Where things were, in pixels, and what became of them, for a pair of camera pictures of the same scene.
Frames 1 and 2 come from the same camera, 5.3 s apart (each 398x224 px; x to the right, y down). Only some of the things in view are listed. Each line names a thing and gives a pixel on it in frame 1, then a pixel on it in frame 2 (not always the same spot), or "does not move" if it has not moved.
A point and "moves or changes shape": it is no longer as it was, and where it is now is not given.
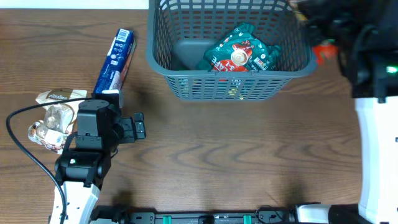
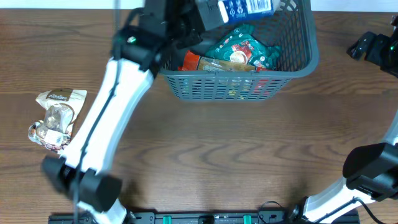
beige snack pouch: [60, 119] does not move
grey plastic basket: [181, 31] does not move
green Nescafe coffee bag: [240, 50] does not move
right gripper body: [333, 25] to [380, 51]
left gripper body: [130, 133] to [183, 38]
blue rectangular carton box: [117, 61] moves or changes shape
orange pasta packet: [322, 53] to [191, 61]
